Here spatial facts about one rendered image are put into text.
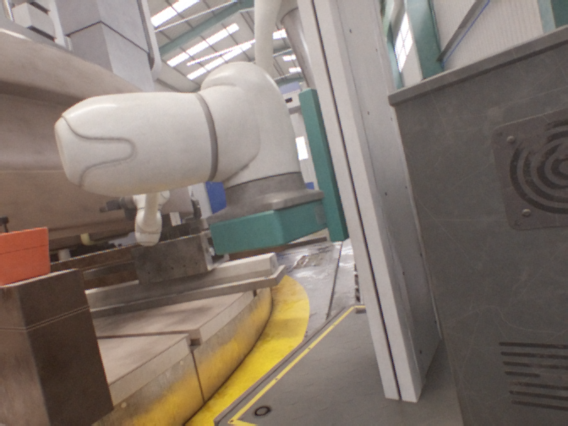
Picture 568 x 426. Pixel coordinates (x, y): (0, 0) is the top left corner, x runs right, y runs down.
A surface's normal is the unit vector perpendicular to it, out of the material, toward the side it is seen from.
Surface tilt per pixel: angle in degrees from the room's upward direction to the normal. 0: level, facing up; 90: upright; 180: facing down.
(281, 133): 91
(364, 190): 90
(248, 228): 90
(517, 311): 90
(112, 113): 68
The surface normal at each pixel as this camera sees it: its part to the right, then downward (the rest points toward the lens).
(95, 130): 0.12, -0.11
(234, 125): 0.42, -0.05
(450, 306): -0.57, 0.15
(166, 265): -0.20, 0.07
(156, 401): 0.86, -0.18
